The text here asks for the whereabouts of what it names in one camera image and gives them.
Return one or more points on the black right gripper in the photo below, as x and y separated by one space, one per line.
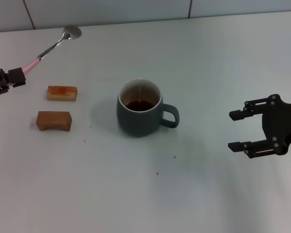
281 123

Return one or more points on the grey ceramic cup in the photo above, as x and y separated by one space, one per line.
138 123

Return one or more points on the light stained wooden block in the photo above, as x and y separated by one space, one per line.
63 95

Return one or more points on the dark arched wooden block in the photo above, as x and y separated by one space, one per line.
55 119

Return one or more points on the dark brown coffee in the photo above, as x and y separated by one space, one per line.
139 106

